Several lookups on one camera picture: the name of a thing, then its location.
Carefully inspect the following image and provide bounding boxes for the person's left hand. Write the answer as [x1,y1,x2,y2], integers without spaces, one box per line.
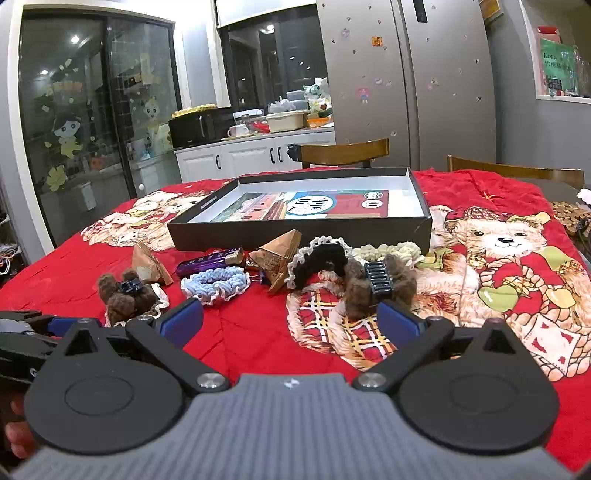
[0,397,38,460]

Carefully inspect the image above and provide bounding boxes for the black shallow cardboard box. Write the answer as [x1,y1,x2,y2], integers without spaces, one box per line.
[166,167,433,254]

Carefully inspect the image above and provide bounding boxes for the white roller blind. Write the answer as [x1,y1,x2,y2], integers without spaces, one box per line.
[216,0,319,27]

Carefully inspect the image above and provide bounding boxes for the glass sliding door with stickers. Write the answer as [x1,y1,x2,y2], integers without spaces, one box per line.
[18,11,183,241]

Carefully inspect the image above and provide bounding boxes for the wire storage rack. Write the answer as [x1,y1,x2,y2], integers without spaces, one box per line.
[0,203,21,278]

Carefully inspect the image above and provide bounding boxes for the dark kitchen window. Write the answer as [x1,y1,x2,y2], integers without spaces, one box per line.
[219,9,331,121]

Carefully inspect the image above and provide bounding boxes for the silver refrigerator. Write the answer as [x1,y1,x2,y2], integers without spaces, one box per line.
[316,0,504,171]

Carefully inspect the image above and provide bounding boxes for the light blue knitted scrunchie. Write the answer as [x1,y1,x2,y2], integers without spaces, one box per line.
[180,267,252,305]

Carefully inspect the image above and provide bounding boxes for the large brown fuzzy hair claw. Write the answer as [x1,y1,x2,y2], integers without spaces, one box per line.
[344,253,419,321]

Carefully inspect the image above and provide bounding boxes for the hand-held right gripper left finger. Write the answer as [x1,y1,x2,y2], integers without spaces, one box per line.
[55,298,232,394]

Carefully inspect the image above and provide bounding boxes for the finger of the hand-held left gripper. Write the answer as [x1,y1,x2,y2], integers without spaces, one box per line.
[0,310,44,325]
[28,315,102,340]

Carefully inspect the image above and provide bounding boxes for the beige plastic basin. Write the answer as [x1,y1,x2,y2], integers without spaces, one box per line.
[267,112,305,133]

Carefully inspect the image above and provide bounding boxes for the black microwave oven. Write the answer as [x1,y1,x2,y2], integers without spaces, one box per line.
[168,107,236,148]

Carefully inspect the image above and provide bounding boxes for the purple candy bar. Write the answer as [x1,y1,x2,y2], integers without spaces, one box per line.
[176,248,245,278]

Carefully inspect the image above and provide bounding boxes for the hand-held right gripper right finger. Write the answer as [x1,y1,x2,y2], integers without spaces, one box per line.
[352,299,529,394]

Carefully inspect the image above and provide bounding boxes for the wooden chair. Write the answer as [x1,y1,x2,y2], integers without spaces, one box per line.
[447,154,585,190]
[286,137,391,169]

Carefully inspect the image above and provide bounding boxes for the brown paper pyramid packet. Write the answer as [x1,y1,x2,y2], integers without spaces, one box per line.
[249,231,303,295]
[131,241,175,286]

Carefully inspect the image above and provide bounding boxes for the wooden bead coaster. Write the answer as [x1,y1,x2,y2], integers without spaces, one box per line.
[551,200,591,237]

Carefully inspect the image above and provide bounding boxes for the printed white green bag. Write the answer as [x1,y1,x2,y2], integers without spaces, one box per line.
[303,78,329,100]

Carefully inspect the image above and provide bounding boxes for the small brown fuzzy hair claw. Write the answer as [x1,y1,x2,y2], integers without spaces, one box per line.
[95,270,160,324]

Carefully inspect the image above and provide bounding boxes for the cream knitted scrunchie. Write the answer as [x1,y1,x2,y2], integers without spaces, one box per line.
[353,242,423,268]

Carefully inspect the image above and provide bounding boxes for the white kitchen cabinet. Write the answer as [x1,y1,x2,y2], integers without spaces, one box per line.
[174,127,337,183]

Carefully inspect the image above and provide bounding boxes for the black scrunchie with white trim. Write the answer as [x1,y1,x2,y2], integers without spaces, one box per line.
[285,235,356,291]

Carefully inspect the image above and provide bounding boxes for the red printed bear blanket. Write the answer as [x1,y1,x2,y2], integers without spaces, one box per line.
[0,167,591,472]

